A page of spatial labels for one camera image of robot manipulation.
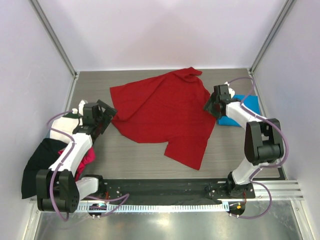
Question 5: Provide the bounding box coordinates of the aluminium frame post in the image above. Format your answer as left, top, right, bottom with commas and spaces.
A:
27, 0, 80, 80
247, 0, 298, 76

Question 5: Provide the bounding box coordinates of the dark green t shirt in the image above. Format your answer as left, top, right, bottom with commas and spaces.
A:
63, 112, 79, 119

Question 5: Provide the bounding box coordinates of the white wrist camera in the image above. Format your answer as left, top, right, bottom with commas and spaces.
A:
224, 82, 236, 98
71, 99, 88, 116

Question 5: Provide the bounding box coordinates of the slotted cable duct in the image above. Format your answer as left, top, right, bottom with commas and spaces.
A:
75, 202, 230, 214

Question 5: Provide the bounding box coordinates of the red t shirt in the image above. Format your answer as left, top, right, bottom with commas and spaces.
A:
110, 67, 216, 170

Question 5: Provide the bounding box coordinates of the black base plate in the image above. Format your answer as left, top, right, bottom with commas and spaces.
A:
99, 178, 256, 200

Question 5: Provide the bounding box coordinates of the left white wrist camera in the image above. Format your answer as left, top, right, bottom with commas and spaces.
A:
71, 99, 88, 116

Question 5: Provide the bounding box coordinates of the right aluminium frame post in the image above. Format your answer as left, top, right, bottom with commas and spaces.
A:
247, 0, 298, 76

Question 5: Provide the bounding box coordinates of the black t shirt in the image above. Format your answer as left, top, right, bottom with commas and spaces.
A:
21, 138, 67, 199

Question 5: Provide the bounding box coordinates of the left aluminium frame post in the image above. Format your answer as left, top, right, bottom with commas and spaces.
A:
27, 0, 80, 80

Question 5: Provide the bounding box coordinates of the white t shirt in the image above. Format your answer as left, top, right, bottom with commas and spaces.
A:
49, 116, 79, 144

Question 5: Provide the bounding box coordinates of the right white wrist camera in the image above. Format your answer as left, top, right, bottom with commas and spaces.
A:
224, 82, 236, 98

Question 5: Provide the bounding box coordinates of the folded blue t shirt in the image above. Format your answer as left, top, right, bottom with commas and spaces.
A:
217, 94, 261, 129

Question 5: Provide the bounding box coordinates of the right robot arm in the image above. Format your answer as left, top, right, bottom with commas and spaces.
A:
204, 83, 289, 198

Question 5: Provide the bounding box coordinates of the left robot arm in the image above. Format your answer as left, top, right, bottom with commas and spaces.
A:
35, 99, 117, 215

